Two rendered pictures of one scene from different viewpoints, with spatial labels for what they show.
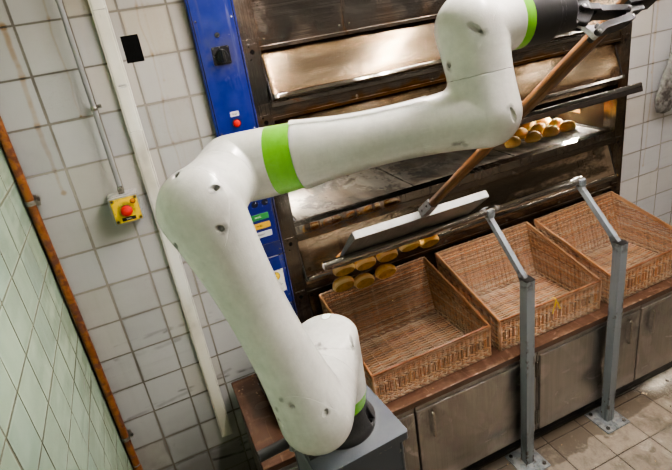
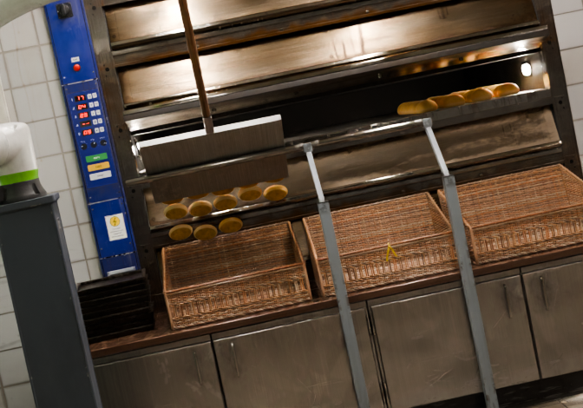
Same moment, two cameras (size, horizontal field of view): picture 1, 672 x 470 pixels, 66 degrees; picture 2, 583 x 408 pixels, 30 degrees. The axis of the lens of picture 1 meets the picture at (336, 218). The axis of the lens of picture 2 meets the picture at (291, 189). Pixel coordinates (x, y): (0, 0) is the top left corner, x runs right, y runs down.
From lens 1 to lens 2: 2.93 m
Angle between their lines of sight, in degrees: 25
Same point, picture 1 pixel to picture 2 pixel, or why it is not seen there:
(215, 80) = (59, 30)
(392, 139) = not seen: outside the picture
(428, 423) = (229, 358)
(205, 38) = not seen: outside the picture
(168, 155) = (19, 95)
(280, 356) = not seen: outside the picture
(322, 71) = (160, 23)
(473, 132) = not seen: outside the picture
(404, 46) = not seen: outside the picture
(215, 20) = not seen: outside the picture
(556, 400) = (410, 376)
